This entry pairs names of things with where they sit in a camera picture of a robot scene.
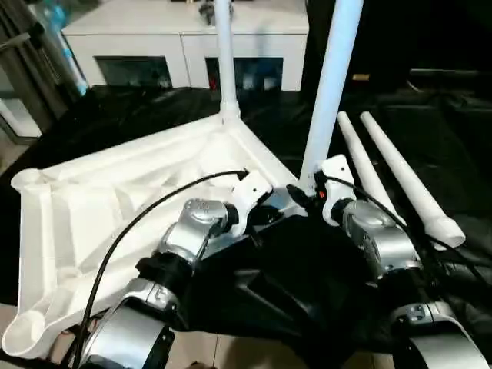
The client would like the white plastic table leg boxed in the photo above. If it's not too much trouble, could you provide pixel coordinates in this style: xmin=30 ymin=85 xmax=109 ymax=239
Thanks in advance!
xmin=299 ymin=0 xmax=364 ymax=193
xmin=360 ymin=112 xmax=466 ymax=251
xmin=214 ymin=0 xmax=242 ymax=126
xmin=337 ymin=111 xmax=407 ymax=228

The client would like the white plastic table top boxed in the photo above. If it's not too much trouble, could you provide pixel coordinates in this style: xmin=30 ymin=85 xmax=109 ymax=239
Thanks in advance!
xmin=2 ymin=117 xmax=307 ymax=361

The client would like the black glossy mat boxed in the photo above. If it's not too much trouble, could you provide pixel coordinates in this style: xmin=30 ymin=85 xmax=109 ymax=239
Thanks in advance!
xmin=0 ymin=82 xmax=492 ymax=369

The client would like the long black bar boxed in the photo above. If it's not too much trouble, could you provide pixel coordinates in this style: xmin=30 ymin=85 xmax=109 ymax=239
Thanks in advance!
xmin=409 ymin=68 xmax=492 ymax=80

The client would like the bag of black parts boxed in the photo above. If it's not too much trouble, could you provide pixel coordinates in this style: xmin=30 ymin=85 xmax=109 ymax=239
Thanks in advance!
xmin=198 ymin=2 xmax=235 ymax=24

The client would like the white sideboard cabinet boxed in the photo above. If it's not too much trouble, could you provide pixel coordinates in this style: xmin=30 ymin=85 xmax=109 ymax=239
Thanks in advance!
xmin=61 ymin=0 xmax=311 ymax=92

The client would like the white pole with blue ribbon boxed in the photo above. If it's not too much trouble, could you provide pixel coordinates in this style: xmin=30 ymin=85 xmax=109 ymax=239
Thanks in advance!
xmin=44 ymin=3 xmax=89 ymax=95

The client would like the grey tripod stand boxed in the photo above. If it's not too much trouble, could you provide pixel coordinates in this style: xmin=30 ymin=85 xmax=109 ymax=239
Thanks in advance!
xmin=0 ymin=0 xmax=78 ymax=124

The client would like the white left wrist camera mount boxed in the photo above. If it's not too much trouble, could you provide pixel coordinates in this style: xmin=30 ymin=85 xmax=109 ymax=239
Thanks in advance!
xmin=230 ymin=171 xmax=272 ymax=238

